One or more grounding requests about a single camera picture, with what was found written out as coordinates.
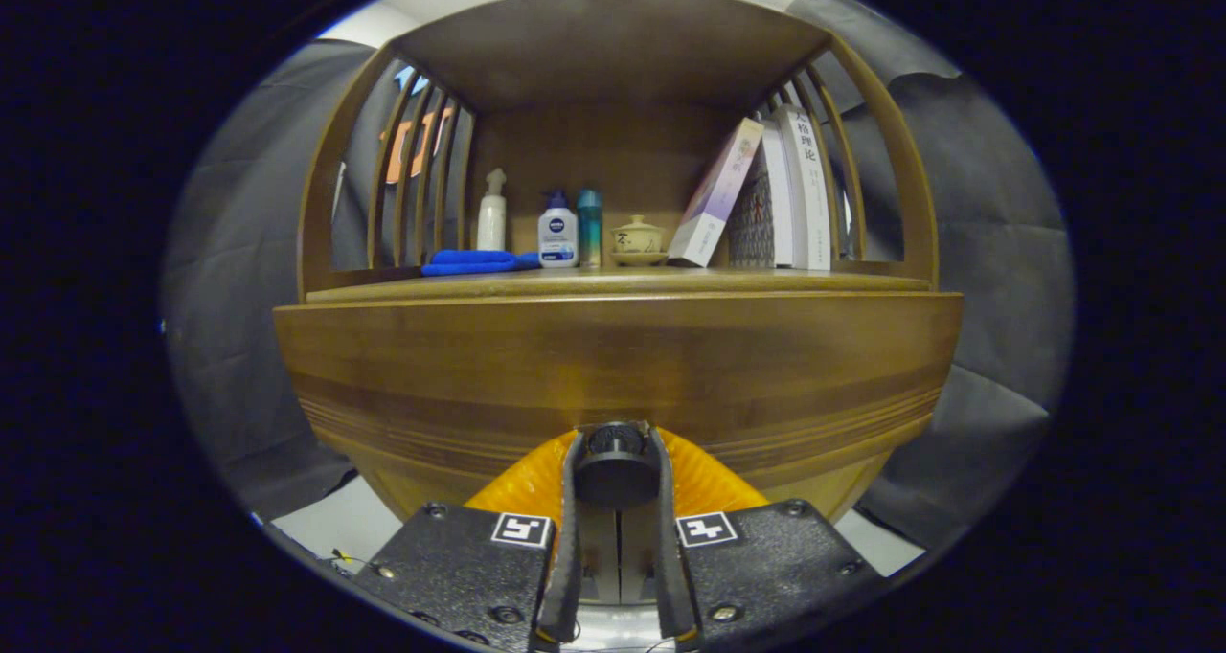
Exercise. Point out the ceramic lidded teacup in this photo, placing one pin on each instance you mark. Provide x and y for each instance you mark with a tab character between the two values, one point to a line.
638	239

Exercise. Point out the purple white leaning book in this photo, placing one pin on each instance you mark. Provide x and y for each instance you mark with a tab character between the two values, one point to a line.
714	198

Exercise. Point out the wooden countertop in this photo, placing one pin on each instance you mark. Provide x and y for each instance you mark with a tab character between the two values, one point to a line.
613	282

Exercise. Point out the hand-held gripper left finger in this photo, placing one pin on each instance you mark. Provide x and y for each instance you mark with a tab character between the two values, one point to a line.
570	557

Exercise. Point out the black round drawer knob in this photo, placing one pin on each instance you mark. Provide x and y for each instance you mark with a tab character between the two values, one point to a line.
613	466

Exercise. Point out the wooden cabinet door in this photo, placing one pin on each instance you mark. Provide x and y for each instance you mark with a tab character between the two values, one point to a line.
639	557
599	557

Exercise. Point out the teal slim bottle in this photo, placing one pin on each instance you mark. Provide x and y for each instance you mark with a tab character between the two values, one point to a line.
590	227

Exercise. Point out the white pump bottle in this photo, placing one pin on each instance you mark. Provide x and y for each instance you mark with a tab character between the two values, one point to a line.
491	217

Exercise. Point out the brown wooden cabinet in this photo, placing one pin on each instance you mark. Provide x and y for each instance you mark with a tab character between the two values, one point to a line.
613	50

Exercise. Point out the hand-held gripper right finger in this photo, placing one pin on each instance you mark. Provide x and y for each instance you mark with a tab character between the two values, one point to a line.
670	557

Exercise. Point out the blue folded cloth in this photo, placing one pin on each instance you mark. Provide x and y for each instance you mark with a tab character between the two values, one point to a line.
469	262

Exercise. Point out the white book black characters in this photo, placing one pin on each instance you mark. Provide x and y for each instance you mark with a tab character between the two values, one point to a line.
809	184

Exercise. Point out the white lotion bottle blue cap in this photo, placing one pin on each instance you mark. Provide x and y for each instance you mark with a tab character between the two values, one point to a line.
557	236

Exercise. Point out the plain white book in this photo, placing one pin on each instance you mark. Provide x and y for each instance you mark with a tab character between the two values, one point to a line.
781	203

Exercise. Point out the brown wooden drawer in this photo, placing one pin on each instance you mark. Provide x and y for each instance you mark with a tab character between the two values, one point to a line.
613	366

